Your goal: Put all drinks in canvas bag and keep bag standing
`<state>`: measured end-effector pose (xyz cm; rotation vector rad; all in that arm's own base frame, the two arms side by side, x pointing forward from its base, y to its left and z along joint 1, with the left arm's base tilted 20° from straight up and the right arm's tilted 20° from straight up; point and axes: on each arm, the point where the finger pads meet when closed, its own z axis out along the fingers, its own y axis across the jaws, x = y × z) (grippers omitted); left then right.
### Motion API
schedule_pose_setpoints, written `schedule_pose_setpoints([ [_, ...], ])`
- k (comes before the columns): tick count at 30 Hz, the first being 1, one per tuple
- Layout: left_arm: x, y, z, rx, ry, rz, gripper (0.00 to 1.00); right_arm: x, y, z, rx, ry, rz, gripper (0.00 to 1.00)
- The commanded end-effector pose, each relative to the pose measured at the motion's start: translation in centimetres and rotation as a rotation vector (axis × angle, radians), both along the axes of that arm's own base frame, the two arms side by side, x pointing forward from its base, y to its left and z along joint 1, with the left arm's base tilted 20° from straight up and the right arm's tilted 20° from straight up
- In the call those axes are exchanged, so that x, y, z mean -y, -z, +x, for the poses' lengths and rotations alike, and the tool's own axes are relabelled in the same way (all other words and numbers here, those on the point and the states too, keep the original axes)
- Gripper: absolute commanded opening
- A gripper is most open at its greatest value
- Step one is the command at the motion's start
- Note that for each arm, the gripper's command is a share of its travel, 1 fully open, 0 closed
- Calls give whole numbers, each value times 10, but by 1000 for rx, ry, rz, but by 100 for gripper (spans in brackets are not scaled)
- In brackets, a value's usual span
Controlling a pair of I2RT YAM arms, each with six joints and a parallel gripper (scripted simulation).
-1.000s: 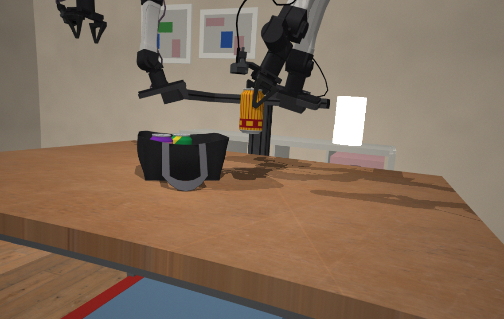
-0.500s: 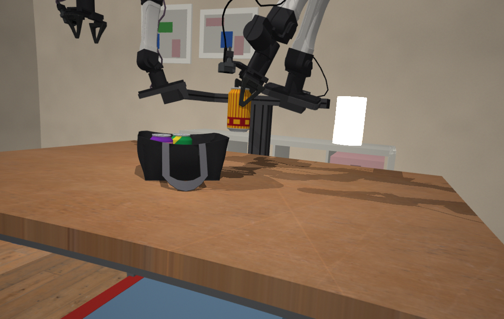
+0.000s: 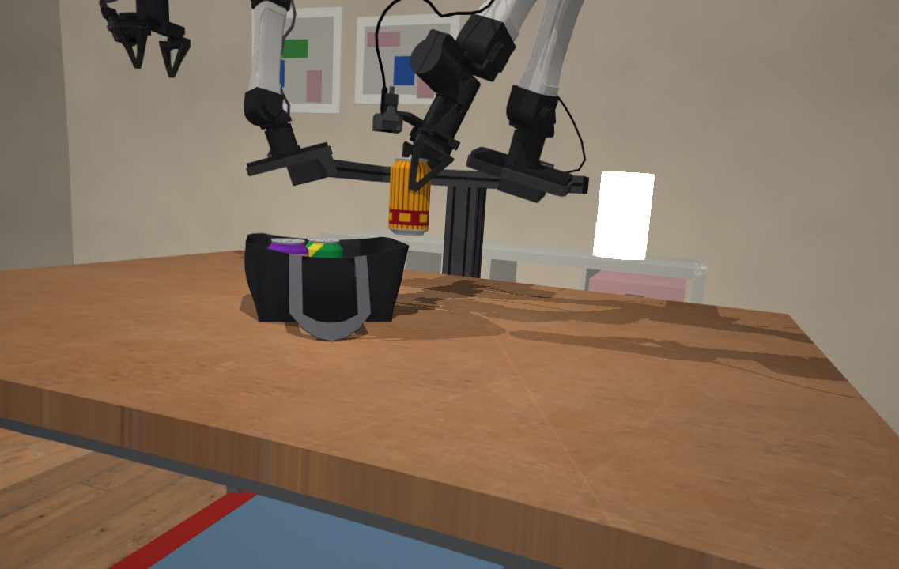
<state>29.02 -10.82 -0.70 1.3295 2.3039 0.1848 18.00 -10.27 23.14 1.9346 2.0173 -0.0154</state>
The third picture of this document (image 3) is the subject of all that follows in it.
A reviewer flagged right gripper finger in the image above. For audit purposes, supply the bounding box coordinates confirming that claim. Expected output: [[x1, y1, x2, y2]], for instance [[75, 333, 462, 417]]
[[114, 25, 149, 69], [159, 40, 191, 77]]

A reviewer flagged purple drink can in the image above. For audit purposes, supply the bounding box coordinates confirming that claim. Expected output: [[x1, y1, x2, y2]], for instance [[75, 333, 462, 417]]
[[267, 239, 309, 256]]

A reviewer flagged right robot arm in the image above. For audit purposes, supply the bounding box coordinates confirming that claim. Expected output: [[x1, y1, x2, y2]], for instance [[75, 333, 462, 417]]
[[244, 0, 328, 168]]

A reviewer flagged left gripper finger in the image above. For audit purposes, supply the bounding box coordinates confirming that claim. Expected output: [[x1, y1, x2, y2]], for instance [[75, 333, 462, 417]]
[[408, 137, 454, 192], [402, 141, 439, 170]]

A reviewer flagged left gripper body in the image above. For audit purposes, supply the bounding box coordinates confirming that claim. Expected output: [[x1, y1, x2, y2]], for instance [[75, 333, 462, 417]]
[[382, 93, 466, 155]]

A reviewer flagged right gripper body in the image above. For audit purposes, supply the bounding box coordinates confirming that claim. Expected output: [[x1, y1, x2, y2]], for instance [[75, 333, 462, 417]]
[[101, 0, 191, 43]]

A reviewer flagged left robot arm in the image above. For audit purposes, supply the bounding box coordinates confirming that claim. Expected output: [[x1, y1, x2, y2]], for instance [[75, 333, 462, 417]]
[[372, 0, 584, 186]]

